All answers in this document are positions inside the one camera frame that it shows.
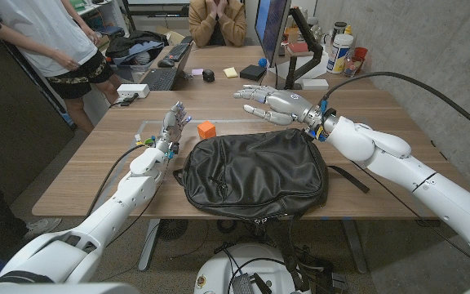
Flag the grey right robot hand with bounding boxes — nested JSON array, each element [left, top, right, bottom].
[[233, 83, 326, 128]]

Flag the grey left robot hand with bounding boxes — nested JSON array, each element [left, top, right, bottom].
[[155, 101, 193, 154]]

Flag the orange block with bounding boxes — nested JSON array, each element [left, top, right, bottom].
[[197, 120, 217, 140]]

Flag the clear glass cup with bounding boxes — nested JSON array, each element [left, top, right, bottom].
[[343, 56, 362, 78]]

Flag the black leather backpack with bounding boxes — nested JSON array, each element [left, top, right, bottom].
[[172, 127, 370, 292]]

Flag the white desk riser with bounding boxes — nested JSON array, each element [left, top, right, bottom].
[[268, 55, 329, 81]]

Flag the flat white box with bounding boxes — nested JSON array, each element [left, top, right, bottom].
[[300, 78, 330, 91]]

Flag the black laptop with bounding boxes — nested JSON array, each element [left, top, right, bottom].
[[140, 36, 195, 91]]

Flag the small black box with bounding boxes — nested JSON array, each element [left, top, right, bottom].
[[239, 64, 268, 82]]

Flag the black plug adapter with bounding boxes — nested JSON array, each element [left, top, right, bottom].
[[118, 92, 140, 108]]

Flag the white power strip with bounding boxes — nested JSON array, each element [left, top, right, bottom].
[[116, 83, 151, 100]]

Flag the red book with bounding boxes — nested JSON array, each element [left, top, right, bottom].
[[286, 42, 310, 54]]

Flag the white wipes canister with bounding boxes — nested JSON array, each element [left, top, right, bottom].
[[326, 33, 355, 75]]

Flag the black keyboard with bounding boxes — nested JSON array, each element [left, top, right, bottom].
[[165, 42, 190, 63]]

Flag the computer monitor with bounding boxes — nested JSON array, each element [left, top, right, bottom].
[[254, 0, 292, 69]]

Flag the black bag with clothes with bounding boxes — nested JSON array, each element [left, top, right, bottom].
[[104, 29, 170, 69]]

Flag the seated person in brown jacket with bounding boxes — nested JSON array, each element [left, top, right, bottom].
[[188, 0, 247, 48]]

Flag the black round fan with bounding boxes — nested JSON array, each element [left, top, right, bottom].
[[157, 219, 189, 242]]

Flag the grey table leg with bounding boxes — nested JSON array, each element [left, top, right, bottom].
[[340, 219, 369, 274], [138, 219, 162, 272]]

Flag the white shelf unit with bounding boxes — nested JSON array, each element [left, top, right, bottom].
[[65, 0, 131, 40]]

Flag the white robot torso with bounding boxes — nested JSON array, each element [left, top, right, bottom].
[[193, 243, 313, 294]]

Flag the standing person in white t-shirt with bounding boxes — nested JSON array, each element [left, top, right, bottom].
[[0, 0, 124, 134]]

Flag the dark brown panel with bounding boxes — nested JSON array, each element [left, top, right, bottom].
[[0, 24, 77, 205]]

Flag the person in dark trousers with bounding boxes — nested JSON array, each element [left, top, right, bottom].
[[0, 158, 63, 262]]

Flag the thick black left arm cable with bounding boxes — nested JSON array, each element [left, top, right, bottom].
[[86, 142, 153, 217]]

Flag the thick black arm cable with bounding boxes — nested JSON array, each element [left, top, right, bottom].
[[320, 71, 470, 142], [86, 142, 153, 217]]

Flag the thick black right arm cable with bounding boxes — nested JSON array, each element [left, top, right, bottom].
[[320, 71, 470, 142]]

